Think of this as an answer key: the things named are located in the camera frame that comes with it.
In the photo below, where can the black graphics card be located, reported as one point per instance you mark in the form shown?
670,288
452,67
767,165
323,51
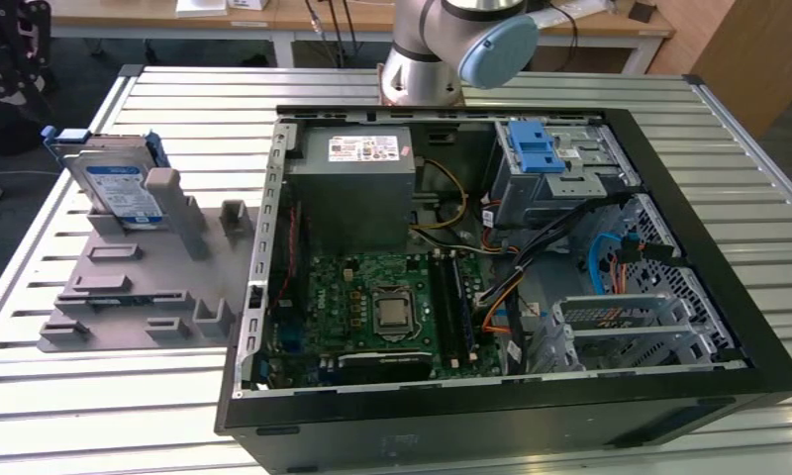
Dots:
383,366

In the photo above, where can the small black object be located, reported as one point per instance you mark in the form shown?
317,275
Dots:
643,12

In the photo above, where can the blue plastic drive latch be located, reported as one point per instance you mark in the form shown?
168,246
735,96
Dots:
535,146

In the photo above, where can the wooden desk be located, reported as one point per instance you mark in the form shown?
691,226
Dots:
139,20

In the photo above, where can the grey plastic parts rack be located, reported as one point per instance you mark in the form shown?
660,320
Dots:
145,277

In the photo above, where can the metal optical drive cage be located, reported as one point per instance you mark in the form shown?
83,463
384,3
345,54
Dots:
567,193

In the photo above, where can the RAM stick in rack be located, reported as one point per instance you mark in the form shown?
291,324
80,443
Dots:
119,300

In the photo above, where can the wooden cabinet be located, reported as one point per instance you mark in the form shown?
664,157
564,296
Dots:
752,49

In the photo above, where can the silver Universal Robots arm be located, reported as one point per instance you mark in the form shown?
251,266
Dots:
430,74

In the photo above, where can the metal disk bay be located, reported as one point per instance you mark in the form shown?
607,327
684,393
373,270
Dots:
623,329

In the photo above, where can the small white box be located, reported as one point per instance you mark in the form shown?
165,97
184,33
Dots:
247,4

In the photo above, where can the grey power supply unit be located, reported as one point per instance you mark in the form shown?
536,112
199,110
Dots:
343,208

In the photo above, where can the hard disk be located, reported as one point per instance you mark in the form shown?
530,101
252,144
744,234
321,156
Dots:
115,185

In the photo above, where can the black open PC case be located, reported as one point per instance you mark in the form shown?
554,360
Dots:
435,425

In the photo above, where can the RAM stick in slot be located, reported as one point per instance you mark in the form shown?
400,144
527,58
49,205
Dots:
466,307

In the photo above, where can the silver CPU in socket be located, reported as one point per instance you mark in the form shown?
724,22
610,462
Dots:
393,315

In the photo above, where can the green motherboard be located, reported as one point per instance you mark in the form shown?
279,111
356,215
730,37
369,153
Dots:
333,297

